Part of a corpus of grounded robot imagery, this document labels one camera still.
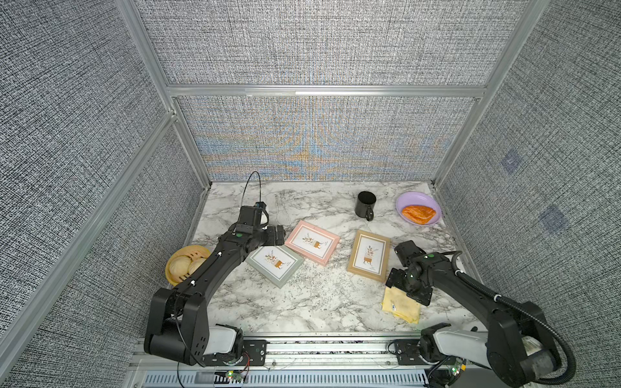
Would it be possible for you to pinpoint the orange pastry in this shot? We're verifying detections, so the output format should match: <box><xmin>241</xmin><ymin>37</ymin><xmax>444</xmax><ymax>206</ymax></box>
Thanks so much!
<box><xmin>401</xmin><ymin>205</ymin><xmax>437</xmax><ymax>225</ymax></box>

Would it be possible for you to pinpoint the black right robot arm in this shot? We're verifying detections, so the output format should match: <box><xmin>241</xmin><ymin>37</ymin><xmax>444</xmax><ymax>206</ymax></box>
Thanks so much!
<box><xmin>386</xmin><ymin>241</ymin><xmax>576</xmax><ymax>387</ymax></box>

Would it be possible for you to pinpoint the left steamed bun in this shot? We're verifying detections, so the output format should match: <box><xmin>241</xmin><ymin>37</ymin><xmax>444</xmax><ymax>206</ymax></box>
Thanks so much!
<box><xmin>168</xmin><ymin>255</ymin><xmax>192</xmax><ymax>284</ymax></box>

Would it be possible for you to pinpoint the yellow bamboo steamer basket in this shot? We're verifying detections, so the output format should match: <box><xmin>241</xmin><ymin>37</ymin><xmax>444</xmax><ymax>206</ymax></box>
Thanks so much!
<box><xmin>165</xmin><ymin>245</ymin><xmax>211</xmax><ymax>286</ymax></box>

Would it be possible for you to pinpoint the pink picture frame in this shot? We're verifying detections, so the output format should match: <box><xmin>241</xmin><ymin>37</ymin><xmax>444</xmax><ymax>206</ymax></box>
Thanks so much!
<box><xmin>285</xmin><ymin>221</ymin><xmax>341</xmax><ymax>266</ymax></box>

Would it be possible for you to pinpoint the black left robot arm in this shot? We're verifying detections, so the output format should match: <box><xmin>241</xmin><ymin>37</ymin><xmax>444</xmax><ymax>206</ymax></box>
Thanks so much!
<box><xmin>144</xmin><ymin>201</ymin><xmax>286</xmax><ymax>365</ymax></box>

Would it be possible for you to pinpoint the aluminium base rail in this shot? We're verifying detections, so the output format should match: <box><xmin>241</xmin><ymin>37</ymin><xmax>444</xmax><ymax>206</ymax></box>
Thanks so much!
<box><xmin>123</xmin><ymin>331</ymin><xmax>535</xmax><ymax>388</ymax></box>

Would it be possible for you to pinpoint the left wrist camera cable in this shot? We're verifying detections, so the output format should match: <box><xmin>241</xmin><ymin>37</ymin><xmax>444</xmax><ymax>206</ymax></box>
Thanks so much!
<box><xmin>241</xmin><ymin>170</ymin><xmax>271</xmax><ymax>225</ymax></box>

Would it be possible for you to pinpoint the tan wooden picture frame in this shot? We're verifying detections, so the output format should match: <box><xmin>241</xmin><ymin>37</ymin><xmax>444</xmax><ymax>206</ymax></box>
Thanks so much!
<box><xmin>347</xmin><ymin>230</ymin><xmax>391</xmax><ymax>283</ymax></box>

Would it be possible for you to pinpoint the purple bowl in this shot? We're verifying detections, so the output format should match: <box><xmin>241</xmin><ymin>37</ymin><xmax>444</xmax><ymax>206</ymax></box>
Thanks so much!
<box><xmin>396</xmin><ymin>192</ymin><xmax>442</xmax><ymax>226</ymax></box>

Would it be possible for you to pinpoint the steamed bun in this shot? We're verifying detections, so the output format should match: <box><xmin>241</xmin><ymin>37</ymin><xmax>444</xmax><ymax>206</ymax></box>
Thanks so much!
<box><xmin>188</xmin><ymin>258</ymin><xmax>205</xmax><ymax>275</ymax></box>
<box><xmin>168</xmin><ymin>255</ymin><xmax>192</xmax><ymax>284</ymax></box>

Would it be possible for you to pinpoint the black mug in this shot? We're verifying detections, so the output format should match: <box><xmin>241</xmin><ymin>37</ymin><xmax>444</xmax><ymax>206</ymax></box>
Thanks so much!
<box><xmin>354</xmin><ymin>191</ymin><xmax>377</xmax><ymax>221</ymax></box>

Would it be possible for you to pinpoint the grey-green picture frame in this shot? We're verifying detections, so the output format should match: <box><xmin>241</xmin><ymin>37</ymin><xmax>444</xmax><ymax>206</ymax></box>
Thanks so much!
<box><xmin>246</xmin><ymin>246</ymin><xmax>304</xmax><ymax>289</ymax></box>

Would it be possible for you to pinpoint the yellow cleaning cloth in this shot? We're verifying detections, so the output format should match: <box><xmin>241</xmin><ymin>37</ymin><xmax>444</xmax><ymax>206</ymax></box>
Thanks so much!
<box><xmin>382</xmin><ymin>287</ymin><xmax>421</xmax><ymax>324</ymax></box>

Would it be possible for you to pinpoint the right steamed bun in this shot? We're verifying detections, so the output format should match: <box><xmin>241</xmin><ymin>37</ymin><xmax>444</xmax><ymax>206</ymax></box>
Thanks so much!
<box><xmin>188</xmin><ymin>258</ymin><xmax>205</xmax><ymax>275</ymax></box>

